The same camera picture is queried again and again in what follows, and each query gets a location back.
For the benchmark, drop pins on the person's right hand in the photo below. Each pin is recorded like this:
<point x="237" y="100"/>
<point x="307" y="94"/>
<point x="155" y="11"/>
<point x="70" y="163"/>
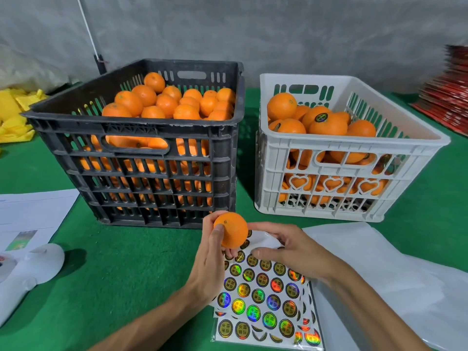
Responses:
<point x="303" y="252"/>

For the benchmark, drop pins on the person's left hand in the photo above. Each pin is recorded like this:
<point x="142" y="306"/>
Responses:
<point x="208" y="270"/>

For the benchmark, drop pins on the single orange fruit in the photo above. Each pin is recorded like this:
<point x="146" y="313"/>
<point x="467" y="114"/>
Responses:
<point x="234" y="228"/>

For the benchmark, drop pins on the black plastic crate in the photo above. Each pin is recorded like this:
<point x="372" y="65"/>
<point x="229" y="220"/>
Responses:
<point x="219" y="131"/>

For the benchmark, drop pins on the heap of labelled oranges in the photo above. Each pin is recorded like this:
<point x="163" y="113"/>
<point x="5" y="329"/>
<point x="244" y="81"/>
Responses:
<point x="281" y="106"/>

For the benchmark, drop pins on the white plastic crate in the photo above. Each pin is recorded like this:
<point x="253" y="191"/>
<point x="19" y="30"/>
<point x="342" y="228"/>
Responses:
<point x="303" y="77"/>

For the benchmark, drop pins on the pile of oranges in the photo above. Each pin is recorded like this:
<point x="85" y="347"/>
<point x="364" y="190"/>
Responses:
<point x="157" y="98"/>

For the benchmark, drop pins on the person's right forearm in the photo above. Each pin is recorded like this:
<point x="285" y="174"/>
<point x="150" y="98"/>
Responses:
<point x="376" y="314"/>

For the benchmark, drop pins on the person's left forearm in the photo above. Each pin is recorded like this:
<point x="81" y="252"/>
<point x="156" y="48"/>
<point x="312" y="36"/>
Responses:
<point x="150" y="325"/>

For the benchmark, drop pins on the green felt table cover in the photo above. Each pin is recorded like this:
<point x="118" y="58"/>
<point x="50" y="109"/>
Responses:
<point x="124" y="281"/>

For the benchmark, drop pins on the white backing sheet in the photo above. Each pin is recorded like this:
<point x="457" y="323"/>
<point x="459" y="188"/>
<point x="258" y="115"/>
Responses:
<point x="395" y="267"/>

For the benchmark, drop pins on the white handheld controller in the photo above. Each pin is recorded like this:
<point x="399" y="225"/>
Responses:
<point x="36" y="263"/>

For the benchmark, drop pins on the white printed paper sheet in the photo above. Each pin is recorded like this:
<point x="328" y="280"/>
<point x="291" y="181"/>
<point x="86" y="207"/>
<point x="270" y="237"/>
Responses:
<point x="36" y="208"/>

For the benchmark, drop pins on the stack of red cardboard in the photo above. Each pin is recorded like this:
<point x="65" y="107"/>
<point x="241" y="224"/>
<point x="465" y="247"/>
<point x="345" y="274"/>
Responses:
<point x="446" y="95"/>

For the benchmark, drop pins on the pile of yellow bags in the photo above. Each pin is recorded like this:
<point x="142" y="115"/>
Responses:
<point x="14" y="117"/>

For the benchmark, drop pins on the beige woven sack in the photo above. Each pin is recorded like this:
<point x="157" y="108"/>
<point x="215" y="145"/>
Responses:
<point x="29" y="69"/>

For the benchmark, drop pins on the white pole with black base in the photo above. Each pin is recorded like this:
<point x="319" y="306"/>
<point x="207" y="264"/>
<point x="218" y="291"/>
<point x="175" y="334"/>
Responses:
<point x="88" y="29"/>

